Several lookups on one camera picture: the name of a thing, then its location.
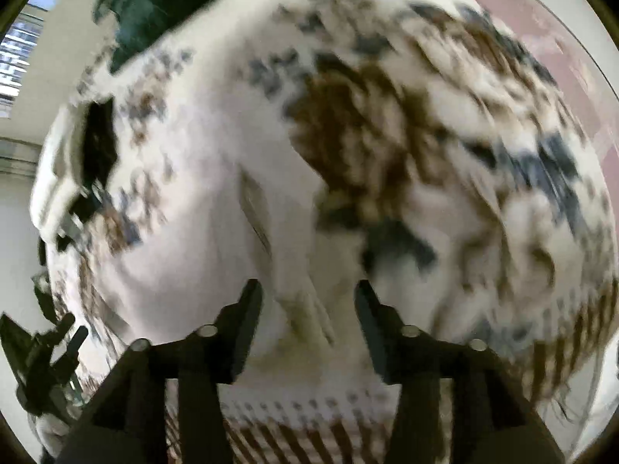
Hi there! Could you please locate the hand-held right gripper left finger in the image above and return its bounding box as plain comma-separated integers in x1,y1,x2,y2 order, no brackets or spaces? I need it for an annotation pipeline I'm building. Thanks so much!
52,278,265,464

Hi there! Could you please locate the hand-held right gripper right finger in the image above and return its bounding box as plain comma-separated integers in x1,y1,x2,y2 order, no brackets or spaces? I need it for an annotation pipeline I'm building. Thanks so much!
354,279,568,464

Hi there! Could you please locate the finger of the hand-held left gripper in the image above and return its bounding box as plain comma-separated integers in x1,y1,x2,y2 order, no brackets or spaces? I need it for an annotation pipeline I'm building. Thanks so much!
38,313,90,373

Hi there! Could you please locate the white garment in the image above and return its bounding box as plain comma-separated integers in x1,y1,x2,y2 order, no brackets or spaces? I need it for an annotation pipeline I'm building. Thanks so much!
97,34,388,387

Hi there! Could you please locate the brown and blue printed blanket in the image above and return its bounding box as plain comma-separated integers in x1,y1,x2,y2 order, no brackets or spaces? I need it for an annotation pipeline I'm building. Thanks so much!
30,0,619,464

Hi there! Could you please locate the window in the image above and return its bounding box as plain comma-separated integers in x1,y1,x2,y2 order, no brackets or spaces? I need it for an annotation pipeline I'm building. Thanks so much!
0,0,66,119

